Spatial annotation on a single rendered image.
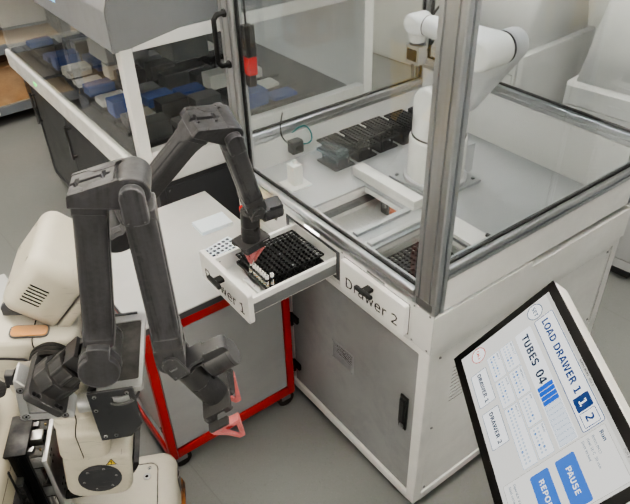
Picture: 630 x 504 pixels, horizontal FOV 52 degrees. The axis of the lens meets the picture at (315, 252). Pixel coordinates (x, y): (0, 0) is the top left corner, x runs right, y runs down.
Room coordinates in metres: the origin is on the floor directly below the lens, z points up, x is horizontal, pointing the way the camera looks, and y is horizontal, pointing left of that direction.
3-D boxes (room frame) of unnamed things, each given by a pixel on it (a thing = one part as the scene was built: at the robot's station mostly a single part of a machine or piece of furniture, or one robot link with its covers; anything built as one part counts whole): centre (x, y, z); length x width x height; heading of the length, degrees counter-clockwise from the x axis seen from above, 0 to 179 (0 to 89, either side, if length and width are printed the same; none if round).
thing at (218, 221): (2.04, 0.38, 0.77); 0.13 x 0.09 x 0.02; 123
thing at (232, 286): (1.54, 0.27, 0.87); 0.29 x 0.02 x 0.11; 36
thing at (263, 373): (1.88, 0.50, 0.38); 0.62 x 0.58 x 0.76; 36
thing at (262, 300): (1.66, 0.10, 0.86); 0.40 x 0.26 x 0.06; 126
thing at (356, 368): (1.96, -0.40, 0.40); 1.03 x 0.95 x 0.80; 36
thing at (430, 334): (1.97, -0.40, 0.87); 1.02 x 0.95 x 0.14; 36
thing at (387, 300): (1.47, -0.17, 0.87); 0.29 x 0.02 x 0.11; 36
